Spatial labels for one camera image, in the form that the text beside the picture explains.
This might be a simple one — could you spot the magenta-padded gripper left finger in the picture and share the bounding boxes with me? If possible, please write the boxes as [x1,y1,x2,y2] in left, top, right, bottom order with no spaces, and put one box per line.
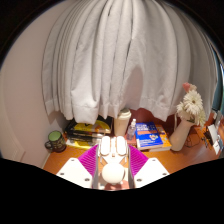
[55,143,100,190]

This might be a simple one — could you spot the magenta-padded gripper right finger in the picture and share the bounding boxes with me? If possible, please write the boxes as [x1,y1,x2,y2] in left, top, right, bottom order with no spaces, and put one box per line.
[127,144,170,189]

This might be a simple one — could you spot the dark mug with green inside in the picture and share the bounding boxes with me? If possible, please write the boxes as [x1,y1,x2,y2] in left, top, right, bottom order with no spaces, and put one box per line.
[44,130,67,154]

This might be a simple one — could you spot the dark book with white pages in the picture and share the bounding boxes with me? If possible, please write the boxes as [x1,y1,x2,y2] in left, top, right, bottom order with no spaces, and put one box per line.
[68,134,101,144]

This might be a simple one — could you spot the orange book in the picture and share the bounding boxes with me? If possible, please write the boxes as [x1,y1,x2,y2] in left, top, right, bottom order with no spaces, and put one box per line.
[146,124,173,153]

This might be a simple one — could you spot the red book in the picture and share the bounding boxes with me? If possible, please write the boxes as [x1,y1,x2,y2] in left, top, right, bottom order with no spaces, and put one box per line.
[124,133,138,148]

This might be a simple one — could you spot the blue book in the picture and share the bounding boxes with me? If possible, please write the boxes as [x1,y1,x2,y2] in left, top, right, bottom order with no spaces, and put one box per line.
[135,121,164,150]

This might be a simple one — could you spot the thin dark book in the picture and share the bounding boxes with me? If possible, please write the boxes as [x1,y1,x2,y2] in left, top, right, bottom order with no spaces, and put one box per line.
[66,130,103,139]

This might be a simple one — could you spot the clear spray bottle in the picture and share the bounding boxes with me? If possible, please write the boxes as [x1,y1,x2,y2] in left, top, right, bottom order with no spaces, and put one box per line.
[126,118,138,141]

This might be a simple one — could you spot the cream ceramic vase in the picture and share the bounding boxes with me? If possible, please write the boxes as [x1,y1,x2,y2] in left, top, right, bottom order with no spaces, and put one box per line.
[169,112,196,152]

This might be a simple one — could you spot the yellow and black book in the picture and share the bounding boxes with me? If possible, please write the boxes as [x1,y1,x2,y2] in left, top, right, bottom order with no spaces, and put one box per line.
[68,115,113,135]

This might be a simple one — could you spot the cream tumbler with lid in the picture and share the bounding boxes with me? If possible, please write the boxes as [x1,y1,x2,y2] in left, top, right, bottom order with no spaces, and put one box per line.
[113,107,133,137]

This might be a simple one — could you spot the white flower bunch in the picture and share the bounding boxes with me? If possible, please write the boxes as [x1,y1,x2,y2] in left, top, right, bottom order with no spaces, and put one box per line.
[175,82,208,128]

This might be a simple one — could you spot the white pleated curtain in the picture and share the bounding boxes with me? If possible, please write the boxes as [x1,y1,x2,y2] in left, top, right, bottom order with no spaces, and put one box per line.
[41,0,218,125]

